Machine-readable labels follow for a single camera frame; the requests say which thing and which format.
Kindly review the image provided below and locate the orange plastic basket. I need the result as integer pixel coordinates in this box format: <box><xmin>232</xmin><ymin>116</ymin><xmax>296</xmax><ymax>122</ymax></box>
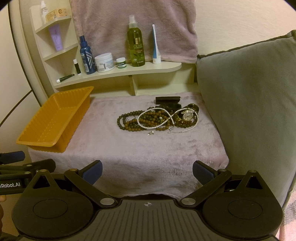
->
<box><xmin>16</xmin><ymin>86</ymin><xmax>94</xmax><ymax>153</ymax></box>

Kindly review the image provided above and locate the black wrist watch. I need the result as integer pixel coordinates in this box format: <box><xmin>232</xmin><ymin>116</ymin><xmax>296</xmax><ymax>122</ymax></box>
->
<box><xmin>159</xmin><ymin>103</ymin><xmax>199</xmax><ymax>113</ymax></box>

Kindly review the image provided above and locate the brown wooden bead necklace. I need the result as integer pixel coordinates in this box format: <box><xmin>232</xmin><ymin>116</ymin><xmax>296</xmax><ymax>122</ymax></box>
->
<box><xmin>124</xmin><ymin>108</ymin><xmax>200</xmax><ymax>133</ymax></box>

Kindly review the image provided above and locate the white pearl necklace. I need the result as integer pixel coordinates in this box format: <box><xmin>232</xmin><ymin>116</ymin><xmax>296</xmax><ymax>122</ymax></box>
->
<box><xmin>136</xmin><ymin>107</ymin><xmax>200</xmax><ymax>134</ymax></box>

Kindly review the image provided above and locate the silver crystal watch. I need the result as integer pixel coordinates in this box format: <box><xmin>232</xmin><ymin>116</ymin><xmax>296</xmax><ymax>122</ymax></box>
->
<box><xmin>181</xmin><ymin>109</ymin><xmax>195</xmax><ymax>121</ymax></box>

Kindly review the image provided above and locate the black rectangular case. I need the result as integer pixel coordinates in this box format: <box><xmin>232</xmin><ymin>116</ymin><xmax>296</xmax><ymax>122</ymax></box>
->
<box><xmin>155</xmin><ymin>96</ymin><xmax>181</xmax><ymax>105</ymax></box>

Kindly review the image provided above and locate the black tube white cap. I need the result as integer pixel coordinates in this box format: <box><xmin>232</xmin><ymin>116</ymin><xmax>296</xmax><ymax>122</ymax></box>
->
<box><xmin>56</xmin><ymin>74</ymin><xmax>75</xmax><ymax>83</ymax></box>

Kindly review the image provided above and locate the grey cushion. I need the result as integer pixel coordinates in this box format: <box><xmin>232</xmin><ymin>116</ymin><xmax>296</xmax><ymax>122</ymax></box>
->
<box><xmin>197</xmin><ymin>31</ymin><xmax>295</xmax><ymax>205</ymax></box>

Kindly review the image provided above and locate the black white lip balm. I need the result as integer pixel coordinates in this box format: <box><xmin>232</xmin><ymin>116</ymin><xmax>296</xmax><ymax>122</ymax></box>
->
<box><xmin>73</xmin><ymin>59</ymin><xmax>81</xmax><ymax>75</ymax></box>

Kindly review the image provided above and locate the white cream jar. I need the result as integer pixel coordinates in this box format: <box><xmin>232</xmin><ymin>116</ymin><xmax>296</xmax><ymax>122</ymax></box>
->
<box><xmin>94</xmin><ymin>53</ymin><xmax>114</xmax><ymax>73</ymax></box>

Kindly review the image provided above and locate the blue spray bottle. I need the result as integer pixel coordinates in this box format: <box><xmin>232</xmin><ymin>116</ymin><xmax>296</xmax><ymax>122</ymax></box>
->
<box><xmin>79</xmin><ymin>35</ymin><xmax>97</xmax><ymax>75</ymax></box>

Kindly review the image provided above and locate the small green white jar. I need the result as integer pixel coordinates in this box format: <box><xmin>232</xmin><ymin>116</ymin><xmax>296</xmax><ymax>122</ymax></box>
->
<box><xmin>116</xmin><ymin>57</ymin><xmax>126</xmax><ymax>69</ymax></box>

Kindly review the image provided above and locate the blue white tube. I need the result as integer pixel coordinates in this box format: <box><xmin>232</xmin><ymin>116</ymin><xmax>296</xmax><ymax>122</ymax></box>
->
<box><xmin>152</xmin><ymin>24</ymin><xmax>161</xmax><ymax>64</ymax></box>

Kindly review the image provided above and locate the purple tube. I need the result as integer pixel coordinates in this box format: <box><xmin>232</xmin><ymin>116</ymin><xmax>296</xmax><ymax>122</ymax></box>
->
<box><xmin>49</xmin><ymin>24</ymin><xmax>63</xmax><ymax>51</ymax></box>

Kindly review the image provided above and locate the cream corner shelf unit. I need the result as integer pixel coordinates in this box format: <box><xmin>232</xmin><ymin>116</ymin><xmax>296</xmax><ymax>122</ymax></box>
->
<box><xmin>17</xmin><ymin>1</ymin><xmax>198</xmax><ymax>97</ymax></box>

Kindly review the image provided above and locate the clear dropper bottle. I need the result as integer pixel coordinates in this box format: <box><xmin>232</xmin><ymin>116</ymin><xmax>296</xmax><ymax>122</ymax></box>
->
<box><xmin>40</xmin><ymin>0</ymin><xmax>48</xmax><ymax>24</ymax></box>

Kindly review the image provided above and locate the green olive spray bottle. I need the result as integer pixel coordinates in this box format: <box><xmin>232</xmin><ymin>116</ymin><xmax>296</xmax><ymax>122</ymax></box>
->
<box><xmin>127</xmin><ymin>15</ymin><xmax>145</xmax><ymax>67</ymax></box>

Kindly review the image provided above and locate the pink hanging towel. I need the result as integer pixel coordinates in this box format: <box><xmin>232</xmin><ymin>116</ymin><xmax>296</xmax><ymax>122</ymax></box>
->
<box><xmin>69</xmin><ymin>0</ymin><xmax>199</xmax><ymax>64</ymax></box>

